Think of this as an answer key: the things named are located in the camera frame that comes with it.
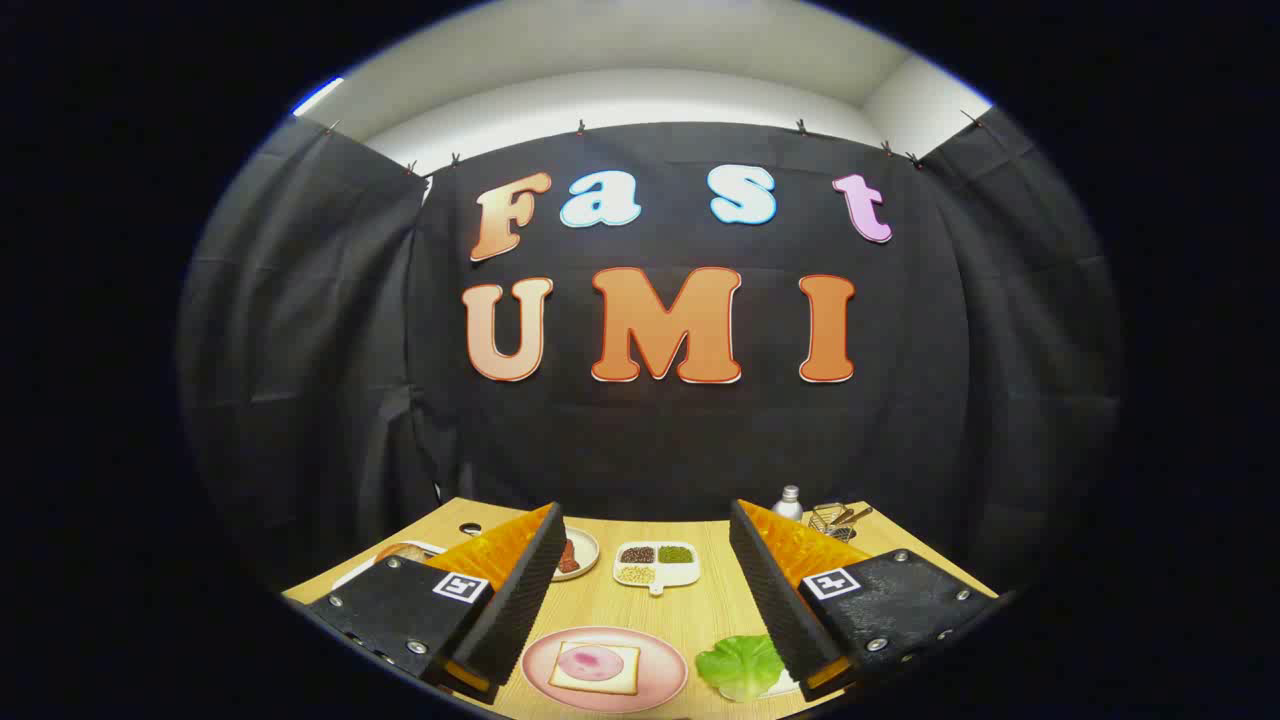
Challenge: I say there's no small white square plate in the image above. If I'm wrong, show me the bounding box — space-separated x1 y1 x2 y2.
720 668 801 699

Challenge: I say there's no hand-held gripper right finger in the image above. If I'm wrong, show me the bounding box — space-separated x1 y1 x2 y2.
729 499 1001 701

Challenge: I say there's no white divided dish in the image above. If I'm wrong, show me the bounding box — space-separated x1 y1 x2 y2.
612 541 702 597

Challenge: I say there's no beige round plate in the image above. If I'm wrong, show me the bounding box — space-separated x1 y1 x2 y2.
553 527 601 583

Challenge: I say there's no white bread slice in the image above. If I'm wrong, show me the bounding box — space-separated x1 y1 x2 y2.
548 641 641 695

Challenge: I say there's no pink ham slice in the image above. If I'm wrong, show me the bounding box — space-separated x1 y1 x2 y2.
557 646 626 682

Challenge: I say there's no metal wire basket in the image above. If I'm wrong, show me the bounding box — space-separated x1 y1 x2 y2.
806 503 859 543

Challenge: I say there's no pink round plate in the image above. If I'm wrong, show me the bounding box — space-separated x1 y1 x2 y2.
521 626 689 714

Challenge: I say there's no black backdrop cloth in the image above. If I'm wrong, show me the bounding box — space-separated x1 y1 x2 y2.
178 108 1126 611

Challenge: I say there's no green lettuce leaf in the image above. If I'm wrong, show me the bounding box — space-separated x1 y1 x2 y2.
695 634 787 702

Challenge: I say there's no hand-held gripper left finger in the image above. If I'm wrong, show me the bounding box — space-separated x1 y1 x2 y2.
305 502 568 706

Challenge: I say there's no white toaster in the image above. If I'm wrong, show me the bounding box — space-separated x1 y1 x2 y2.
330 540 446 593

